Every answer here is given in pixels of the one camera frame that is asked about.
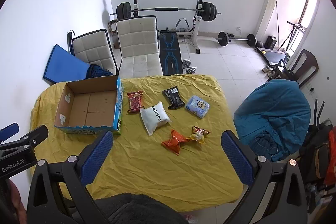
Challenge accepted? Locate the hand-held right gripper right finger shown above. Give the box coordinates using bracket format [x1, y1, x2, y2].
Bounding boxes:
[221, 130, 309, 224]

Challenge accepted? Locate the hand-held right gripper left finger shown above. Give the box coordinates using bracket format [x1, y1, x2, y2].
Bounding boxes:
[26, 131, 114, 224]

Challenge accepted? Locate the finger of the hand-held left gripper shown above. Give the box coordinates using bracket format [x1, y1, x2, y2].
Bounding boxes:
[0, 125, 49, 155]
[0, 123, 20, 142]

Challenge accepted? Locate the yellow snack packet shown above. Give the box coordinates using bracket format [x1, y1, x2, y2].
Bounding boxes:
[186, 126, 211, 145]

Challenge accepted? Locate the cardboard box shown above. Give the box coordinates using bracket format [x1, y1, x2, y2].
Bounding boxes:
[54, 75, 124, 136]

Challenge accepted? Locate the orange snack packet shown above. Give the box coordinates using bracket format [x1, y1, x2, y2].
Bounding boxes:
[161, 130, 190, 156]

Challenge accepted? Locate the light blue tissue pack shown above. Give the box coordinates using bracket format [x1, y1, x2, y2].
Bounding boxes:
[185, 95, 211, 119]

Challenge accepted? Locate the red floral snack packet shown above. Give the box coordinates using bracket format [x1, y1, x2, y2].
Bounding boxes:
[127, 91, 146, 115]

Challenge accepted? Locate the white soft packet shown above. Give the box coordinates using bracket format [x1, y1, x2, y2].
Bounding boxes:
[140, 101, 173, 136]

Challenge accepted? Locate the black snack packet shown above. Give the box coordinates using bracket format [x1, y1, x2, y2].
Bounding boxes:
[161, 86, 186, 110]

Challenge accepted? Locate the person's left hand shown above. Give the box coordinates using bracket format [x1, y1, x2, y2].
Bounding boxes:
[7, 179, 28, 224]

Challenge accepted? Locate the yellow tablecloth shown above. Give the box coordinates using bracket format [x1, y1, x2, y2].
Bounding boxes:
[30, 73, 244, 211]

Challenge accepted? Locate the dark fuzzy clothing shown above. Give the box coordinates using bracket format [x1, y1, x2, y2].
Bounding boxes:
[93, 193, 190, 224]

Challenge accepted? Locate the blue foam mat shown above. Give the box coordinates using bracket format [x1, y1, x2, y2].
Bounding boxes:
[43, 44, 91, 86]

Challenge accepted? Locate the black backpack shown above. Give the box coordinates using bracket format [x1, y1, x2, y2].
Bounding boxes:
[299, 123, 332, 184]

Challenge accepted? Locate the dark blue patterned cloth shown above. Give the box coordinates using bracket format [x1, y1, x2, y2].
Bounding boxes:
[85, 64, 113, 79]

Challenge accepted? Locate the black metal stand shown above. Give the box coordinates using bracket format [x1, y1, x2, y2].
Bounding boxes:
[312, 99, 326, 130]

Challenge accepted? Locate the orange bag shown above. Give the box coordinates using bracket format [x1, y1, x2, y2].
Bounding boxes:
[324, 126, 336, 188]

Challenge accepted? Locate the small beige padded chair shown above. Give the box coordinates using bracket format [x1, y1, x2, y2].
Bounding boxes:
[71, 28, 118, 75]

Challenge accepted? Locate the treadmill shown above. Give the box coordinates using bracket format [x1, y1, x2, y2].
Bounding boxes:
[257, 21, 307, 67]

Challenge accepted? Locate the dark wooden chair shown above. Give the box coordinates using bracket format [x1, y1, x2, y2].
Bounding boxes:
[268, 49, 319, 88]

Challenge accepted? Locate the short barbell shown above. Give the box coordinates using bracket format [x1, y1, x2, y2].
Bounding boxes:
[216, 31, 256, 47]

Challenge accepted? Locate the black box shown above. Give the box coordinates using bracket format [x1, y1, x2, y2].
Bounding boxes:
[265, 35, 278, 50]

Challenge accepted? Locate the black weight bench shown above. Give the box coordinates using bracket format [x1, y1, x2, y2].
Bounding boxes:
[158, 29, 184, 75]

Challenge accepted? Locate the brown cardboard carton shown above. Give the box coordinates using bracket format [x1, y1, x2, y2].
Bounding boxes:
[108, 19, 119, 49]

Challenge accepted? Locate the large beige padded chair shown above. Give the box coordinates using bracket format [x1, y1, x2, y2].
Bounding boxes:
[115, 15, 164, 77]

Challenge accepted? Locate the white barbell rack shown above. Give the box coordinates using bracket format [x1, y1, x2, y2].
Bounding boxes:
[130, 0, 208, 54]

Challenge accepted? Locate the long barbell with black plates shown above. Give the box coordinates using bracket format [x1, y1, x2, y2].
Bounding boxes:
[110, 2, 222, 23]

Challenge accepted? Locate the black folding frame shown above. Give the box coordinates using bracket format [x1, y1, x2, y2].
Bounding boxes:
[67, 30, 76, 56]

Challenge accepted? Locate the grey metal handle bar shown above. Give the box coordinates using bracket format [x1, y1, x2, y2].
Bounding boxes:
[174, 18, 190, 36]

